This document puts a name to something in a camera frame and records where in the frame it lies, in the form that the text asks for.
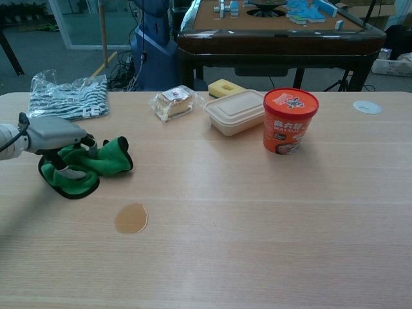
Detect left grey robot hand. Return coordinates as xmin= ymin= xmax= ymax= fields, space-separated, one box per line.
xmin=18 ymin=112 xmax=98 ymax=180

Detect green microfibre cloth black trim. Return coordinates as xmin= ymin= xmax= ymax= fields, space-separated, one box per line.
xmin=38 ymin=136 xmax=134 ymax=200

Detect brown liquid spill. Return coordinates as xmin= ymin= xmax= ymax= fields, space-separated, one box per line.
xmin=114 ymin=203 xmax=150 ymax=234

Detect striped garment in plastic bag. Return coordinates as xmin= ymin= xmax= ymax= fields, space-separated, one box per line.
xmin=26 ymin=69 xmax=112 ymax=122

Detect black slanted table leg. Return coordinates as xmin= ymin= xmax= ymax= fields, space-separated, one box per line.
xmin=0 ymin=27 xmax=25 ymax=77

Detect wooden pole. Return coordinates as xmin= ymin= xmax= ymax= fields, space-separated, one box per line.
xmin=98 ymin=0 xmax=109 ymax=68

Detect wrapped cake slice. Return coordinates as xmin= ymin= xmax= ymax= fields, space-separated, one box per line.
xmin=148 ymin=84 xmax=206 ymax=123

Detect blue machine base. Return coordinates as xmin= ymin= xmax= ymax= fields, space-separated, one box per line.
xmin=129 ymin=0 xmax=181 ymax=91

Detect yellow sponge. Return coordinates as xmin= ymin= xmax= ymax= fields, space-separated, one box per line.
xmin=207 ymin=79 xmax=246 ymax=98

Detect beige lidded food container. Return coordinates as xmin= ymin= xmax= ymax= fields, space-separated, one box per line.
xmin=204 ymin=89 xmax=267 ymax=138

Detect upright blue mahjong tiles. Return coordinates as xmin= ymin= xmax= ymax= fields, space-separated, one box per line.
xmin=212 ymin=0 xmax=239 ymax=17

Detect orange instant noodle cup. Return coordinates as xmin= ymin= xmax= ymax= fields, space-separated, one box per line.
xmin=263 ymin=88 xmax=319 ymax=156

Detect dark wooden mahjong table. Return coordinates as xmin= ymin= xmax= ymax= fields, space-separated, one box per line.
xmin=176 ymin=0 xmax=387 ymax=93

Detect black mahjong table centre dome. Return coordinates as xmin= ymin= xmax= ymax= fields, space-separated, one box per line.
xmin=246 ymin=0 xmax=288 ymax=17

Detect pile of blue mahjong tiles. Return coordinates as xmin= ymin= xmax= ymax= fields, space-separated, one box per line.
xmin=285 ymin=0 xmax=338 ymax=26

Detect black tripod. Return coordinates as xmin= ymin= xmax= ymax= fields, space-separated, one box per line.
xmin=323 ymin=69 xmax=353 ymax=93

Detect white plastic basket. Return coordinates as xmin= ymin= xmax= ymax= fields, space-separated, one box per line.
xmin=371 ymin=57 xmax=412 ymax=77

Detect cardboard box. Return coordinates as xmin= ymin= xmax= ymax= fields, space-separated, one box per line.
xmin=341 ymin=0 xmax=398 ymax=32

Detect black bag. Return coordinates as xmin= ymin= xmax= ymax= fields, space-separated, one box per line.
xmin=384 ymin=24 xmax=412 ymax=61

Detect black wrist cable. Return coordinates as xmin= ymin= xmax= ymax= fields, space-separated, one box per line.
xmin=0 ymin=127 xmax=28 ymax=153

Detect tangle of floor cables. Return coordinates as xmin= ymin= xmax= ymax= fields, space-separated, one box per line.
xmin=108 ymin=50 xmax=141 ymax=91

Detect glass door with white frame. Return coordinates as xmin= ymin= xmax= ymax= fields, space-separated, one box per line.
xmin=48 ymin=0 xmax=142 ymax=51

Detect grey round cable grommet cap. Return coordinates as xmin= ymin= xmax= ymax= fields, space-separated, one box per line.
xmin=353 ymin=100 xmax=382 ymax=115

